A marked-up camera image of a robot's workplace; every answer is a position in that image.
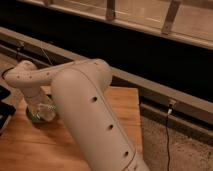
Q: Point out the wooden window frame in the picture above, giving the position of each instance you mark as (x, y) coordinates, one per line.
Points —
(187, 21)

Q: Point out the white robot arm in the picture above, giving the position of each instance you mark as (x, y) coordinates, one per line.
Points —
(77, 90)

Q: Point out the grey baseboard ledge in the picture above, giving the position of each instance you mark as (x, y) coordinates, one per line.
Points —
(188, 104)

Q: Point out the black device at left edge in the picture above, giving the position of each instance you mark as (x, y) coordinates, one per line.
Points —
(6, 110)

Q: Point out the clear plastic bottle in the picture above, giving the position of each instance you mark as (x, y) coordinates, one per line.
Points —
(43, 111)

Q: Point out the green ceramic bowl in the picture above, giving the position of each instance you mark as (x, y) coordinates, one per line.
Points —
(36, 118)

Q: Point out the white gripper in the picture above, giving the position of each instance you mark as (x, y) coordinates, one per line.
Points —
(37, 100)

